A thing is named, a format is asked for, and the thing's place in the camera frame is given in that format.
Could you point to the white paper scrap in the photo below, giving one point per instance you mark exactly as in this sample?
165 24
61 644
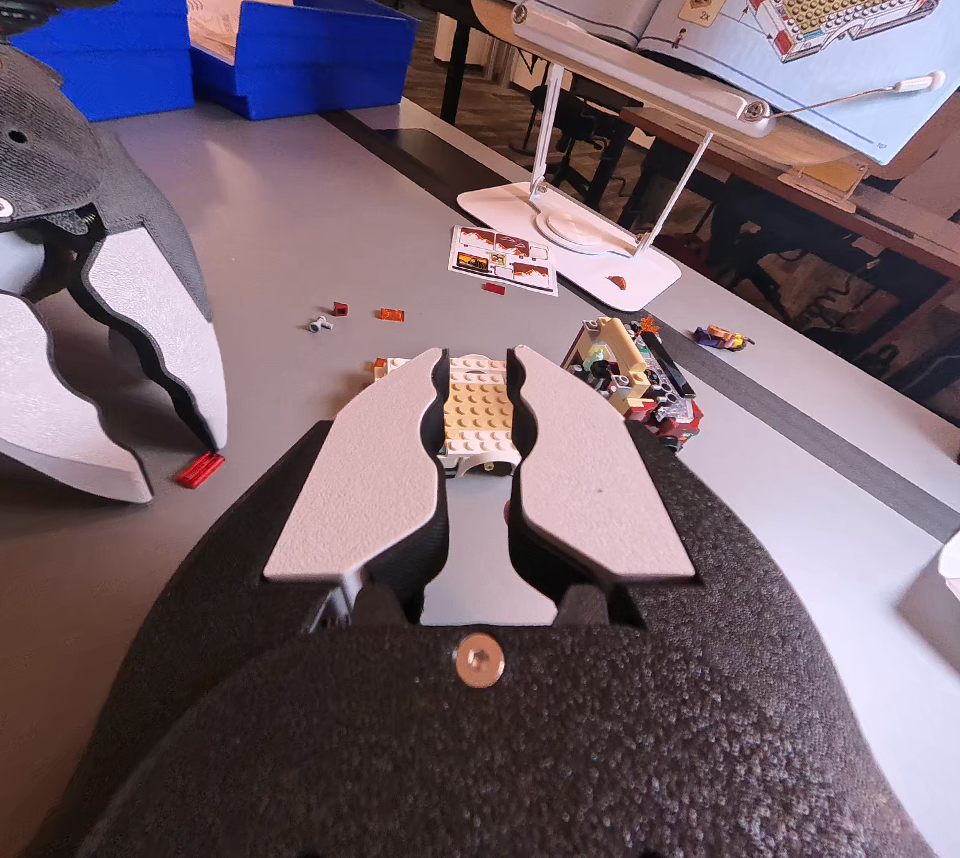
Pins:
232 10

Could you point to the transparent red tile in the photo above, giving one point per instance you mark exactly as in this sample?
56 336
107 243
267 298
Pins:
201 469

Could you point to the orange transparent tile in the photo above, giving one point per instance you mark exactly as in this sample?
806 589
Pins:
391 314

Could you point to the yellow plastic bin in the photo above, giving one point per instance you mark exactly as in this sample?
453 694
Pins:
829 175

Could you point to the purple toy minifigure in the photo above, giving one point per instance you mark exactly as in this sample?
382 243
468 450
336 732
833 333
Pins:
720 335

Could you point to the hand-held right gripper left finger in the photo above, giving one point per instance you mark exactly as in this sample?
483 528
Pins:
360 490

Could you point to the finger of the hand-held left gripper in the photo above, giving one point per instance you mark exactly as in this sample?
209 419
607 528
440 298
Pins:
165 318
37 408

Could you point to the sticker sheet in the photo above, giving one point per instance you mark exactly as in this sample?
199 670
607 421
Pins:
502 258

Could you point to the building instruction booklet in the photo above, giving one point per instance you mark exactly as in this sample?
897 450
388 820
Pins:
750 70

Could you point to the grey small connector brick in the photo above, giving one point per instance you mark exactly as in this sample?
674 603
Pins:
321 325

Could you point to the blue plastic bin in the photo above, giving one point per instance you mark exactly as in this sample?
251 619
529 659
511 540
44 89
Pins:
322 48
112 63

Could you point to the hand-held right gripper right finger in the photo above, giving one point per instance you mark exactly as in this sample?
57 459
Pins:
600 498

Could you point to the red tan brick toy truck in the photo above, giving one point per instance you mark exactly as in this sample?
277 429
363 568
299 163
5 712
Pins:
480 408

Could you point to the grey desk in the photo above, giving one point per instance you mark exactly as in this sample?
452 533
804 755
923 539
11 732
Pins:
300 213

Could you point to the white paper bag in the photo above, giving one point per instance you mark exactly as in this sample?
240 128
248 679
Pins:
951 565

